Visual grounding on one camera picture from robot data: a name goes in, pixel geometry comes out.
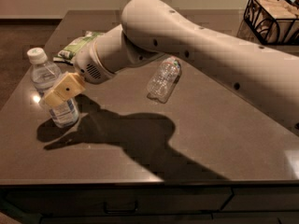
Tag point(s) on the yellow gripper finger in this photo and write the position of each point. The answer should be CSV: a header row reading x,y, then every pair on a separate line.
x,y
52,98

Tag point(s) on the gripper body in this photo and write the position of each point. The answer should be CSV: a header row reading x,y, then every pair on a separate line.
x,y
88,63

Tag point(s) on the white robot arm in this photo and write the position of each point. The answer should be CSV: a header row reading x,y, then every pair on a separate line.
x,y
267,78

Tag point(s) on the clear empty plastic bottle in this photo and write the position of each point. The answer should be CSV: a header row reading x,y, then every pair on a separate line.
x,y
164,80

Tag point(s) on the green chip bag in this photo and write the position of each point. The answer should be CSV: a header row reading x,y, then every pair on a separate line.
x,y
68,53

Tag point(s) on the dark cabinet drawer front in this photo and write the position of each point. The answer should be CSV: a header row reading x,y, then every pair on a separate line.
x,y
96,202

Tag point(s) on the dark drawer handle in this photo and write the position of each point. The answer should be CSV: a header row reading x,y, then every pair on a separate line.
x,y
117,208

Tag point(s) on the black wire basket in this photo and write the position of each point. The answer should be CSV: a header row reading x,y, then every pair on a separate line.
x,y
274,22

